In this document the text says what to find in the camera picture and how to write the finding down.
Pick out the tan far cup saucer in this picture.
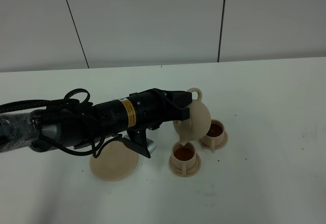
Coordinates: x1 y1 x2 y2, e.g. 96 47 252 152
199 130 228 151

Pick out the tan round teapot saucer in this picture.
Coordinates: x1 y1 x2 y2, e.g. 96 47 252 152
90 141 139 181

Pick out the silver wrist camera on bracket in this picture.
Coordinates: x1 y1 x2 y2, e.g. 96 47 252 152
122 129 156 158

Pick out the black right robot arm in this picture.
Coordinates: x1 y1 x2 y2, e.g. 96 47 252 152
1 89 192 157

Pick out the tan ceramic teapot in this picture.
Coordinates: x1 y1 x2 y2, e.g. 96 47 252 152
173 88 211 146

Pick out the tan near cup saucer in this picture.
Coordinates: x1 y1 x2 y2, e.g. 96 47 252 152
169 153 201 177

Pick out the tan near teacup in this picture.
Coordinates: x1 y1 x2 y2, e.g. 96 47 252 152
171 142 196 161

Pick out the tan teacup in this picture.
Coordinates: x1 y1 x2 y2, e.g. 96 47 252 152
206 120 225 137
171 142 196 161

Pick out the tan cup saucer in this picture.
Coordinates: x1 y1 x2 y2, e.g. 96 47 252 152
169 153 201 177
199 130 228 151

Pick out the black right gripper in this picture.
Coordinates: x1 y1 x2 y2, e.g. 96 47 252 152
95 89 193 135

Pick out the tan far teacup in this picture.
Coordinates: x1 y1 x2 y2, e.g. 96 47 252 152
206 120 225 137

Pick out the black braided camera cable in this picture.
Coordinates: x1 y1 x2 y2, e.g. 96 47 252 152
0 88 123 159

